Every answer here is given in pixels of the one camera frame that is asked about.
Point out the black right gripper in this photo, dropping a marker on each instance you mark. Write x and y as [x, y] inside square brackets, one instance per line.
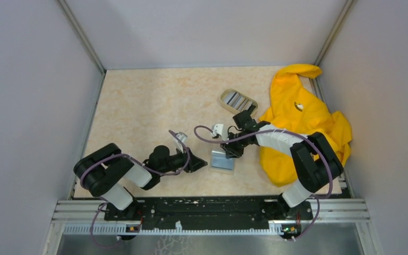
[232, 152]

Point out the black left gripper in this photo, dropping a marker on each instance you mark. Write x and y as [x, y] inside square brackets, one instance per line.
[194, 162]

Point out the beige card holder wallet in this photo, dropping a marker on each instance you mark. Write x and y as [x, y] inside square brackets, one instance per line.
[219, 163]

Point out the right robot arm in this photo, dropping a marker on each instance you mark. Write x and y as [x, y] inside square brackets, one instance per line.
[313, 159]

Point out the beige oval card tray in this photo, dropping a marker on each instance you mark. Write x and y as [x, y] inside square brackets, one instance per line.
[253, 109]

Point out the yellow cloth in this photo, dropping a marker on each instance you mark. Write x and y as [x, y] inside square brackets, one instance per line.
[294, 108]

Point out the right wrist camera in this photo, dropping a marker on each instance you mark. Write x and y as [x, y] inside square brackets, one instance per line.
[219, 131]

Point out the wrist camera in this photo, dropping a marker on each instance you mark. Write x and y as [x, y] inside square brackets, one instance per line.
[180, 138]
[219, 131]

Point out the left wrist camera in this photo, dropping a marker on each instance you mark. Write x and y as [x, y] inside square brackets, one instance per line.
[180, 138]

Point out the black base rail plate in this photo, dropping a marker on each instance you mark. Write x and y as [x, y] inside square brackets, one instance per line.
[231, 213]

